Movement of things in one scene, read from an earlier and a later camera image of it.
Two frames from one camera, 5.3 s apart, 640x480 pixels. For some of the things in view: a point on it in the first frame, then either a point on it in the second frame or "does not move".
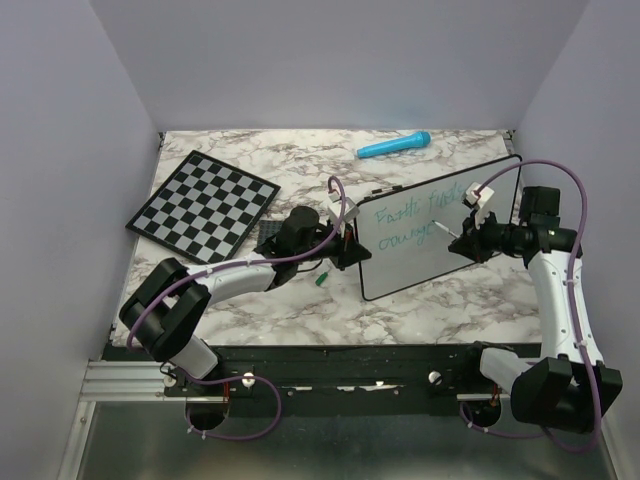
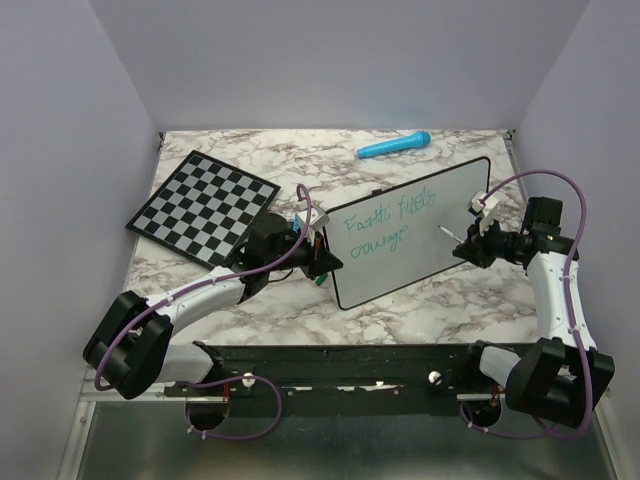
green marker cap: (321, 278) does not move
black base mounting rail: (341, 380) does not move
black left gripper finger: (356, 253) → (326, 262)
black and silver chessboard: (204, 209) does not move
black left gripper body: (338, 258) → (306, 255)
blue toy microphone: (415, 140) does not move
